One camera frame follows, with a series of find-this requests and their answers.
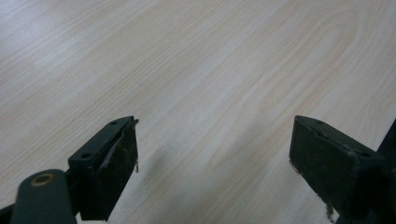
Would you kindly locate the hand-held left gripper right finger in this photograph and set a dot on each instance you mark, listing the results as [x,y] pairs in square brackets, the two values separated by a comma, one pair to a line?
[333,165]

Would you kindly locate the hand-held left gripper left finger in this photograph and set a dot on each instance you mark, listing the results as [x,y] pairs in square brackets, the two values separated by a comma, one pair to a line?
[102,168]

